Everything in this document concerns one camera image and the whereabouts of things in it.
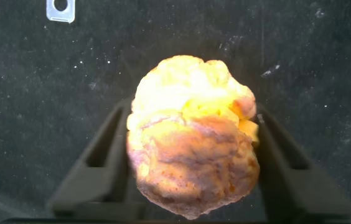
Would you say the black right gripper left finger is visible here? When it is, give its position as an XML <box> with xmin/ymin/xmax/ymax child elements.
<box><xmin>47</xmin><ymin>98</ymin><xmax>147</xmax><ymax>219</ymax></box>

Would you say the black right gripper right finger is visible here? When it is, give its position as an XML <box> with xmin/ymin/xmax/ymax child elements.
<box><xmin>254</xmin><ymin>103</ymin><xmax>351</xmax><ymax>220</ymax></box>

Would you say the brown lumpy bread bun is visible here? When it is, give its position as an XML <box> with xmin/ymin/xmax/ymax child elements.
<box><xmin>126</xmin><ymin>55</ymin><xmax>261</xmax><ymax>220</ymax></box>

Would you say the white toothbrush case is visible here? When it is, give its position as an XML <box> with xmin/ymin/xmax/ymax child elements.
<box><xmin>45</xmin><ymin>0</ymin><xmax>76</xmax><ymax>24</ymax></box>

